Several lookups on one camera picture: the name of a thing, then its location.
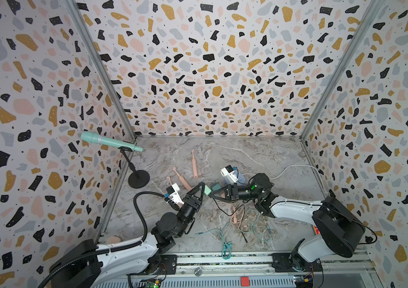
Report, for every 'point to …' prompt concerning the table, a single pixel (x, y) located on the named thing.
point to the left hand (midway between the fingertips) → (209, 187)
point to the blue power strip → (240, 177)
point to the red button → (245, 281)
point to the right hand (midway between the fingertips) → (217, 198)
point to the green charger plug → (207, 190)
